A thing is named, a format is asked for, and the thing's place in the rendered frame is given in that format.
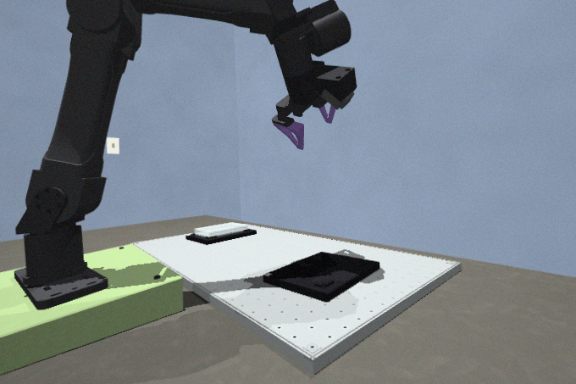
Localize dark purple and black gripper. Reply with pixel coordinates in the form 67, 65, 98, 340
271, 69, 335, 150

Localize white perforated base plate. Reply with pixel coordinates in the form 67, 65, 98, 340
133, 225, 462, 375

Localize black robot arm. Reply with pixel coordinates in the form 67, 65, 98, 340
14, 0, 357, 310

